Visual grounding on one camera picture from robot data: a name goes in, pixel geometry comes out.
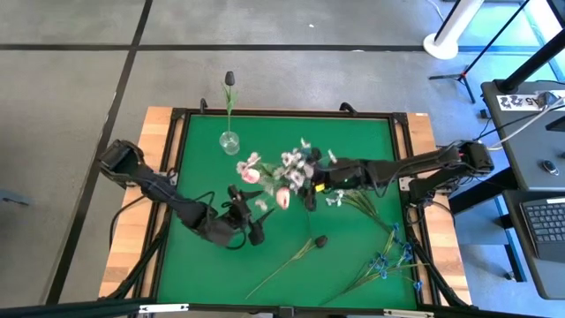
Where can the clear glass vase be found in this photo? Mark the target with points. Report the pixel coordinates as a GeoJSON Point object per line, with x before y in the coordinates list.
{"type": "Point", "coordinates": [229, 143]}

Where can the black desk device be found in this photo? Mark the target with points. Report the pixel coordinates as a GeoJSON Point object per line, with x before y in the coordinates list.
{"type": "Point", "coordinates": [557, 124]}

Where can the blue desk leg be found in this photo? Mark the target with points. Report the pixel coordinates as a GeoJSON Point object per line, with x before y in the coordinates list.
{"type": "Point", "coordinates": [512, 247]}

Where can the black rig bar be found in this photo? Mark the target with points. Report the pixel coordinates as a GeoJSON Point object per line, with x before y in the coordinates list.
{"type": "Point", "coordinates": [66, 309]}

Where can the black table frame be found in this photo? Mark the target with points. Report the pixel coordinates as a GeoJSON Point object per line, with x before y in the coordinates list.
{"type": "Point", "coordinates": [287, 111]}

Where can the black artificial tulip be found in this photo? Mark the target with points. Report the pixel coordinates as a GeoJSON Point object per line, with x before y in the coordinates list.
{"type": "Point", "coordinates": [229, 78]}
{"type": "Point", "coordinates": [321, 240]}

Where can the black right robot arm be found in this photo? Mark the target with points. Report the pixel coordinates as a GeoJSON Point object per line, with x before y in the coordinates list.
{"type": "Point", "coordinates": [419, 165]}

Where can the black tripod stand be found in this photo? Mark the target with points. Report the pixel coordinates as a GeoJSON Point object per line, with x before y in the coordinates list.
{"type": "Point", "coordinates": [462, 78]}

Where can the black desk pole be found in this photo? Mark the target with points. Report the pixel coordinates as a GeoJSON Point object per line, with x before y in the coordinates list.
{"type": "Point", "coordinates": [534, 62]}

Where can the pink artificial tulip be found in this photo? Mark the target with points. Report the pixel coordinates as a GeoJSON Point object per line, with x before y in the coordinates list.
{"type": "Point", "coordinates": [283, 197]}
{"type": "Point", "coordinates": [250, 176]}

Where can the white round-base pole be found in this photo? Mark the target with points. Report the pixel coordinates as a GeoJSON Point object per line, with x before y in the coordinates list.
{"type": "Point", "coordinates": [441, 46]}

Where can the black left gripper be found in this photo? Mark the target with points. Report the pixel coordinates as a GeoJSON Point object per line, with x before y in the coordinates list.
{"type": "Point", "coordinates": [229, 221]}

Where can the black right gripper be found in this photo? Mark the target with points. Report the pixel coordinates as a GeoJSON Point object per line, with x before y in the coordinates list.
{"type": "Point", "coordinates": [324, 174]}

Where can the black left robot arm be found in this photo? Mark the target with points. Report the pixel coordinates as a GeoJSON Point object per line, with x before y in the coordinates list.
{"type": "Point", "coordinates": [154, 185]}

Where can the white flower bunch pink centres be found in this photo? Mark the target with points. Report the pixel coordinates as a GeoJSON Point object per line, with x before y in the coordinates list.
{"type": "Point", "coordinates": [295, 177]}

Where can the sparse blue flower bunch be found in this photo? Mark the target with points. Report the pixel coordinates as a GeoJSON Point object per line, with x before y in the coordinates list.
{"type": "Point", "coordinates": [380, 260]}

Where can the white printed label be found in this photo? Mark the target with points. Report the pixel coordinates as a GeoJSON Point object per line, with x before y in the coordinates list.
{"type": "Point", "coordinates": [516, 101]}

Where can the small black floor box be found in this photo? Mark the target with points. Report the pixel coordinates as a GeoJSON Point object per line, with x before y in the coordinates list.
{"type": "Point", "coordinates": [484, 113]}

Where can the grey desk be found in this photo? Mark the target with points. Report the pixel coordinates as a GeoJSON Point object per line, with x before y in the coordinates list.
{"type": "Point", "coordinates": [521, 146]}

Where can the black laptop keyboard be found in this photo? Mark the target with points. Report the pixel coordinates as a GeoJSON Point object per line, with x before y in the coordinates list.
{"type": "Point", "coordinates": [547, 225]}

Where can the black key fob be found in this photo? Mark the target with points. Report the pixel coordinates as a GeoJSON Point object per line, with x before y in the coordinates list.
{"type": "Point", "coordinates": [550, 168]}

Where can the green table mat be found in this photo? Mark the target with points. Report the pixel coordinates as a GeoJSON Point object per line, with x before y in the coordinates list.
{"type": "Point", "coordinates": [247, 274]}

